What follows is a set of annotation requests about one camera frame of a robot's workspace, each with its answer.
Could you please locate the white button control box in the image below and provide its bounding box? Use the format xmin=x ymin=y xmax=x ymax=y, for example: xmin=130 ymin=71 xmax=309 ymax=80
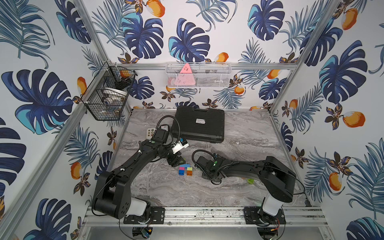
xmin=146 ymin=128 xmax=156 ymax=140

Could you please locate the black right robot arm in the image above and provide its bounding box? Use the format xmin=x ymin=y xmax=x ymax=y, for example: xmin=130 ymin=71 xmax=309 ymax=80
xmin=192 ymin=150 xmax=303 ymax=227

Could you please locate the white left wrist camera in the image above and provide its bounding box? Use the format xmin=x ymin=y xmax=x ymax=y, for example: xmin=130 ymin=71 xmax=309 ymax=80
xmin=172 ymin=138 xmax=189 ymax=154

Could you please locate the black wire basket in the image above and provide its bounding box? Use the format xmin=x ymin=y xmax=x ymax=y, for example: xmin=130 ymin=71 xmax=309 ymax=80
xmin=81 ymin=62 xmax=138 ymax=121

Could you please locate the black plastic tool case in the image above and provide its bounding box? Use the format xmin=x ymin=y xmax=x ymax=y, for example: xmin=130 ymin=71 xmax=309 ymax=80
xmin=171 ymin=106 xmax=225 ymax=143

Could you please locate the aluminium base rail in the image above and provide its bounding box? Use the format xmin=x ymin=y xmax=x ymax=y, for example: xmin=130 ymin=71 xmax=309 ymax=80
xmin=83 ymin=207 xmax=329 ymax=228

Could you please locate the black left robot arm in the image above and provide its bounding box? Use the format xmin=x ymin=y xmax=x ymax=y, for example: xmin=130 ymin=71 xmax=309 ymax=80
xmin=91 ymin=115 xmax=189 ymax=220

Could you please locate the pink triangle object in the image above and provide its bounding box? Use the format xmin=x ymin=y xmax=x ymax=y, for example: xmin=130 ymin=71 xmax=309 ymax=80
xmin=175 ymin=63 xmax=196 ymax=87

